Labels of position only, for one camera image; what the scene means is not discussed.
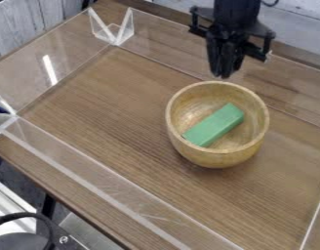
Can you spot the black table leg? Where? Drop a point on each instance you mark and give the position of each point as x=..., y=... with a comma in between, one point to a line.
x=48, y=206

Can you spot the green rectangular block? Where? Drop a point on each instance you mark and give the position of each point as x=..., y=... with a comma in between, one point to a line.
x=207, y=131

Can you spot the grey metal base plate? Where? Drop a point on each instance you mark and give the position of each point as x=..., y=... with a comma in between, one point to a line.
x=86, y=235

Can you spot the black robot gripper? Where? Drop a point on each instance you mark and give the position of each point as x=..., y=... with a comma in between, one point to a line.
x=233, y=34

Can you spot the clear acrylic corner bracket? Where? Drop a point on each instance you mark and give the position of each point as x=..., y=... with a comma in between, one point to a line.
x=112, y=33

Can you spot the light wooden bowl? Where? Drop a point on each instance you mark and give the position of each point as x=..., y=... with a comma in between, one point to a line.
x=192, y=104

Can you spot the clear acrylic tray wall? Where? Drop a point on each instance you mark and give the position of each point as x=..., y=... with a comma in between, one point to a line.
x=85, y=134

